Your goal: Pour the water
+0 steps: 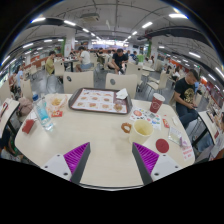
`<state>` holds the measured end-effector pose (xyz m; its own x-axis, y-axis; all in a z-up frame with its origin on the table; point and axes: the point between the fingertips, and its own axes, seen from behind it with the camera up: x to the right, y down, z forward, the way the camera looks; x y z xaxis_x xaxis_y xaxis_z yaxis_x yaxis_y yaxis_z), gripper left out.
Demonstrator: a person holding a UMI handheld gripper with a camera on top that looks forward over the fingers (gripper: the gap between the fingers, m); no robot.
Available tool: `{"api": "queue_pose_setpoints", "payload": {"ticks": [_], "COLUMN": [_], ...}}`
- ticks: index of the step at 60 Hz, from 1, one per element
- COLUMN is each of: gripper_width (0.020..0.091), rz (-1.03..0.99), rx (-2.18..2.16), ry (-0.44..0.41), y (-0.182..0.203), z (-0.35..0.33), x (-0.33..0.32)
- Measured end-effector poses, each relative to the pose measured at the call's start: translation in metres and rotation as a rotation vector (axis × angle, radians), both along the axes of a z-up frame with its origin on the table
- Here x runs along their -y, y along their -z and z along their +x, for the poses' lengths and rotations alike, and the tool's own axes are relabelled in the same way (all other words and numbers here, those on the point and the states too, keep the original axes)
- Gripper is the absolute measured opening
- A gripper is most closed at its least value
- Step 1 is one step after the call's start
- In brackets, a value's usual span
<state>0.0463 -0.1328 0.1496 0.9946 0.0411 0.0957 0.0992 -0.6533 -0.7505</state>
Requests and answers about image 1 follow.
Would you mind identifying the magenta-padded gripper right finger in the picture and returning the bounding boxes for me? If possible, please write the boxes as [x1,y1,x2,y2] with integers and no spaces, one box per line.
[131,142,183,186]

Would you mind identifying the clear blue-capped water bottle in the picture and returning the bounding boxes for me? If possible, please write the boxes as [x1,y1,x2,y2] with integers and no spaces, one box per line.
[32,93,54,132]

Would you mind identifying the brown food tray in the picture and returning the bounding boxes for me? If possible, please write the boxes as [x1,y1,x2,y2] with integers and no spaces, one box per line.
[68,87,133,115]

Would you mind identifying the white paper napkin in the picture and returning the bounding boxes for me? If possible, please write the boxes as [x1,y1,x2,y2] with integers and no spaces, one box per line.
[115,87,129,100]

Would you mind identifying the cream mug with brown handle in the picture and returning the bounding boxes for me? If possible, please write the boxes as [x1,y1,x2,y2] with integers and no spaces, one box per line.
[120,119,155,146]

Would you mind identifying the colourful sticker sheet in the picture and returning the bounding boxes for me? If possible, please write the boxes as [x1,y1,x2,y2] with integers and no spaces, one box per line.
[129,106,163,131]

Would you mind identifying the neighbouring beige table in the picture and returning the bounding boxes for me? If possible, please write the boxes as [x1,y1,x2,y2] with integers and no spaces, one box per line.
[0,98,21,138]
[198,109,219,144]

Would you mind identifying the flat round red coaster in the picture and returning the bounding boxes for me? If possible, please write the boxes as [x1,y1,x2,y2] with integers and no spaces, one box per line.
[155,138,170,154]

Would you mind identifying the ceiling lights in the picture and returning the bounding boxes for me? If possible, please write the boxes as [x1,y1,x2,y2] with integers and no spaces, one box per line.
[1,13,224,81]

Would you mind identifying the red fries carton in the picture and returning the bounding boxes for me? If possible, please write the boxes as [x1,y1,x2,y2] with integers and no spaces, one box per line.
[21,118,36,135]

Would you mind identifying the white flyer with red print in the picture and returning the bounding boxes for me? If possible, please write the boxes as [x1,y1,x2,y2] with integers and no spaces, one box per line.
[181,144,195,161]

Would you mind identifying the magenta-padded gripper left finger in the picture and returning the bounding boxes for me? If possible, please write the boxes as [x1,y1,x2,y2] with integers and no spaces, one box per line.
[41,141,92,185]

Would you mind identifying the ceiling air conditioner unit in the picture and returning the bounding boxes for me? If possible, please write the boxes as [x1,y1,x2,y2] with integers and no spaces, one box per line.
[80,12,101,23]

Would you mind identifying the red paper cup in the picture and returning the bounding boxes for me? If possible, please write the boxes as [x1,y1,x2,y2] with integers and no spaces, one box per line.
[149,92,166,114]

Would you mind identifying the pink backpack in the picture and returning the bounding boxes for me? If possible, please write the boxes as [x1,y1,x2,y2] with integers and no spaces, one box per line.
[18,96,34,116]

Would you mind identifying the person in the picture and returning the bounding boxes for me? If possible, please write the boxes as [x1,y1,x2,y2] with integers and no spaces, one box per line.
[45,50,57,76]
[14,64,25,89]
[173,68,201,129]
[75,45,95,73]
[108,48,129,75]
[209,113,224,161]

